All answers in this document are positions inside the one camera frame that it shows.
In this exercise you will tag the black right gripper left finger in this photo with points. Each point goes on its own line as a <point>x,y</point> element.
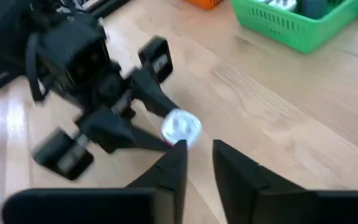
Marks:
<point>169,180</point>

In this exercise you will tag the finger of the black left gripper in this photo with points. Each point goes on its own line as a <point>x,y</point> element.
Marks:
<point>154,93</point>
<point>120,133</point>

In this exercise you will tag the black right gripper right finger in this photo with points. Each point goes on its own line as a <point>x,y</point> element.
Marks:
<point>244,186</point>

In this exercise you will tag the white USB charger pink rim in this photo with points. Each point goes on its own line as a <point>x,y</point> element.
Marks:
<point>181,127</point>

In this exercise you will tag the white USB charger purple rim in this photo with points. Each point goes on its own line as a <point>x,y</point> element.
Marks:
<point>283,3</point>

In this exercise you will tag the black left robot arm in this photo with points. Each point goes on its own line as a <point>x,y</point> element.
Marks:
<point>8,34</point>

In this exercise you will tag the orange plastic basket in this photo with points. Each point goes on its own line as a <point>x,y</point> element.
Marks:
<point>204,3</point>

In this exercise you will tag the green plastic basket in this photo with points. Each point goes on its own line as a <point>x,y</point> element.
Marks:
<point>294,29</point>

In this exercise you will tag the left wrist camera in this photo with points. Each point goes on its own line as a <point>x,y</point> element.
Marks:
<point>73,53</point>

